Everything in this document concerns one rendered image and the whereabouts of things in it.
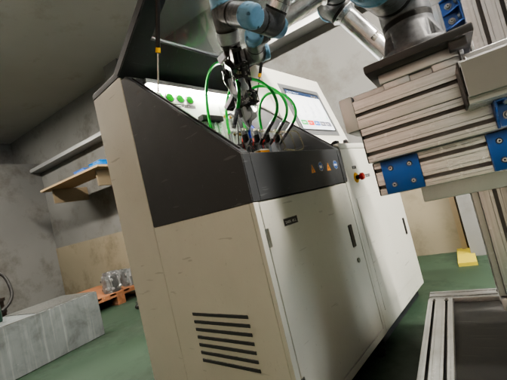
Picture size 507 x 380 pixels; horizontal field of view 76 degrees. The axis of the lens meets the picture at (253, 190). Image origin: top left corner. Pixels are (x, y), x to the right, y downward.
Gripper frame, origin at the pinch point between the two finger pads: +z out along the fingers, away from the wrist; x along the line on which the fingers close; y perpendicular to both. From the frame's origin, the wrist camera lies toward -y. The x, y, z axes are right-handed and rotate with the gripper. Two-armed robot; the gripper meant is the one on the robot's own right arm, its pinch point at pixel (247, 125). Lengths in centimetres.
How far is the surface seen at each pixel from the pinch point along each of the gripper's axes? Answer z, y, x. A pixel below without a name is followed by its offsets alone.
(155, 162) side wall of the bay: 8.8, -22.7, -34.9
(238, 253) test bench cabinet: 49, 11, -35
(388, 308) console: 98, 23, 43
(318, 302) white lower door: 74, 23, -14
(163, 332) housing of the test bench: 80, -46, -35
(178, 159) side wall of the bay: 11.7, -8.0, -34.9
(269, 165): 23.2, 23.1, -22.1
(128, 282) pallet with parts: 92, -331, 93
